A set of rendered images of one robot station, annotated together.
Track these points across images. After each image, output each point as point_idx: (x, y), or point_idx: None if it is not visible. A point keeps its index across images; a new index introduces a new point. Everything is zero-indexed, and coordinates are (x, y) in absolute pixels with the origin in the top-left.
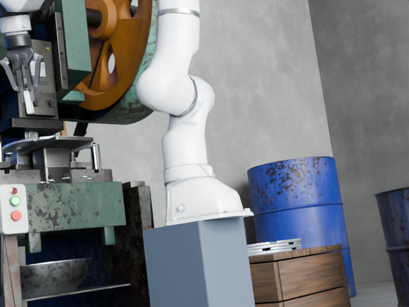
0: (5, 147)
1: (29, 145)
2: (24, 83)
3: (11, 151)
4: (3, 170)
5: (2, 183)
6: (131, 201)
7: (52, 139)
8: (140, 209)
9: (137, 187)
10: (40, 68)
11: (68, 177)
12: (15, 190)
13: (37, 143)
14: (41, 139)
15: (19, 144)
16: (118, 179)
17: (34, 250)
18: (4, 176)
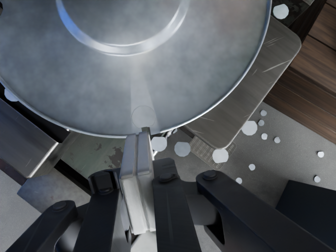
0: (22, 98)
1: (93, 68)
2: (118, 218)
3: (9, 30)
4: (57, 145)
5: (65, 148)
6: (275, 1)
7: (205, 142)
8: (288, 26)
9: (307, 7)
10: (322, 244)
11: (227, 159)
12: None
13: (129, 85)
14: (163, 128)
15: (83, 119)
16: (282, 15)
17: None
18: (63, 143)
